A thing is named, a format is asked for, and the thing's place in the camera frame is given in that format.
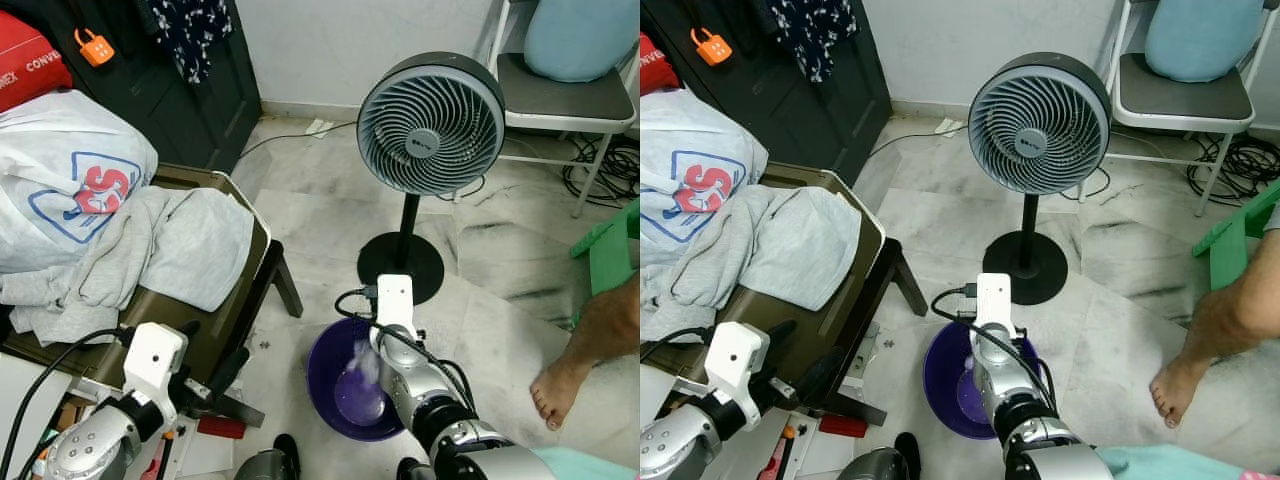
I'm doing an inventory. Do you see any white tissue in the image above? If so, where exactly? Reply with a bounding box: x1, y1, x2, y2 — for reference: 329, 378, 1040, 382
345, 338, 387, 421

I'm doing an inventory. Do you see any dark brown low table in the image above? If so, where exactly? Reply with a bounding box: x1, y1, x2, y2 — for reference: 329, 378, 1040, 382
0, 163, 306, 426
640, 163, 929, 426

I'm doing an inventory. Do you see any grey hoodie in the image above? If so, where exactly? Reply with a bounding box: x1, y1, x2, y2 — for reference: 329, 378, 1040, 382
0, 187, 256, 346
640, 187, 863, 341

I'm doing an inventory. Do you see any robot left leg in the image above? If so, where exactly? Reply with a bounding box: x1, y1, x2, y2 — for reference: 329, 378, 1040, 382
233, 433, 301, 480
838, 433, 926, 480

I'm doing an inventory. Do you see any purple plastic basin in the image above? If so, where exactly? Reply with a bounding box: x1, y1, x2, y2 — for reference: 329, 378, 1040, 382
306, 318, 417, 443
922, 320, 1041, 441

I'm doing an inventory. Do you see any green plastic stool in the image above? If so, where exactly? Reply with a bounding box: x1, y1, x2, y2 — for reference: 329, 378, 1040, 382
570, 198, 640, 326
1192, 178, 1280, 291

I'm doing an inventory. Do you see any person in grey shorts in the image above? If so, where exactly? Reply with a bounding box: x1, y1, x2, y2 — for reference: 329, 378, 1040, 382
530, 275, 640, 433
1150, 205, 1280, 429

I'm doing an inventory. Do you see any white plastic logo bag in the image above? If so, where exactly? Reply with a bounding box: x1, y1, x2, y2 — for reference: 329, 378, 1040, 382
640, 90, 781, 276
0, 90, 159, 276

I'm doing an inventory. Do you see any orange padlock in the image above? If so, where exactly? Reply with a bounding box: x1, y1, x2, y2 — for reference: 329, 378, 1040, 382
74, 28, 115, 68
690, 27, 732, 67

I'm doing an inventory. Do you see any red fabric bag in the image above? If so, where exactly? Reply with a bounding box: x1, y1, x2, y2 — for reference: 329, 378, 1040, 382
640, 35, 669, 97
0, 10, 73, 111

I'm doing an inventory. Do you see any navy floral garment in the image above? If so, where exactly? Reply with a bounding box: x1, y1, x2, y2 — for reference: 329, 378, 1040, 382
148, 0, 233, 83
770, 0, 859, 83

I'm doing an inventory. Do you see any grey standing fan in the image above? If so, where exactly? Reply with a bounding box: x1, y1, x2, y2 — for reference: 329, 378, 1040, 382
356, 52, 508, 306
968, 52, 1113, 306

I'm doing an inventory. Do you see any white metal folding chair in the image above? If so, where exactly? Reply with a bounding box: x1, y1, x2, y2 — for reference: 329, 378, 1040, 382
1105, 0, 1263, 219
485, 0, 640, 219

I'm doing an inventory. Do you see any light blue cushion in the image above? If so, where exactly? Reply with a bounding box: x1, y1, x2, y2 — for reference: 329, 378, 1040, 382
524, 0, 639, 83
1145, 0, 1266, 83

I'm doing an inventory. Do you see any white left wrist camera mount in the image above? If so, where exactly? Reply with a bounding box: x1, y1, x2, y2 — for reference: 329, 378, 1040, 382
122, 322, 191, 421
703, 322, 771, 416

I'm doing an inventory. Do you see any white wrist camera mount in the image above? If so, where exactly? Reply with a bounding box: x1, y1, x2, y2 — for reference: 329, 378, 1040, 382
375, 275, 419, 341
703, 322, 771, 416
122, 322, 191, 421
975, 273, 1016, 336

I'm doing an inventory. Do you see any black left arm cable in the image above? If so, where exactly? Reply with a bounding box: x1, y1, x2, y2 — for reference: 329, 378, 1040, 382
0, 328, 137, 473
640, 328, 717, 367

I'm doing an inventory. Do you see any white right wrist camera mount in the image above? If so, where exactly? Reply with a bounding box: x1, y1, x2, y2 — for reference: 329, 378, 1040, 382
975, 273, 1016, 336
375, 275, 419, 341

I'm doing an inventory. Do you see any black fan power cable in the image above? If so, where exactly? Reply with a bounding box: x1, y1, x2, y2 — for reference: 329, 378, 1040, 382
865, 122, 977, 163
235, 122, 363, 163

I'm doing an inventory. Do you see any black coiled cable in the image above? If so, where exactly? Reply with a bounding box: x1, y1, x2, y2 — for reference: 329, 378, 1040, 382
560, 135, 640, 209
1185, 135, 1280, 209

